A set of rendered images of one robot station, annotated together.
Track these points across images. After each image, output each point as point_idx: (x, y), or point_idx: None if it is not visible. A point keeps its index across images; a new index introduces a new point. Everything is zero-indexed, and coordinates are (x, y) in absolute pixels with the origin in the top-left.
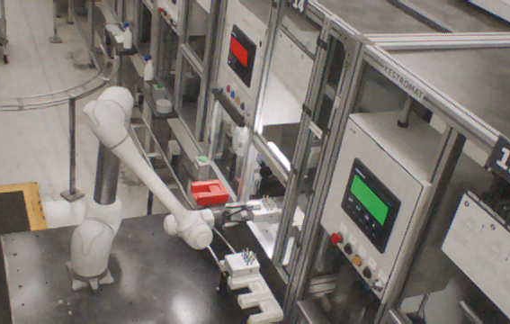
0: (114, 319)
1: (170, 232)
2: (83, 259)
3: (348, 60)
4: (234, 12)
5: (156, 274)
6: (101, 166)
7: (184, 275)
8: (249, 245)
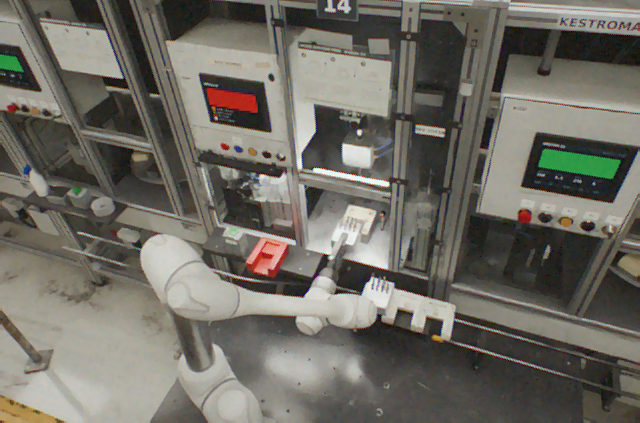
0: None
1: (317, 331)
2: None
3: (476, 37)
4: (189, 59)
5: (296, 370)
6: (192, 336)
7: (316, 346)
8: None
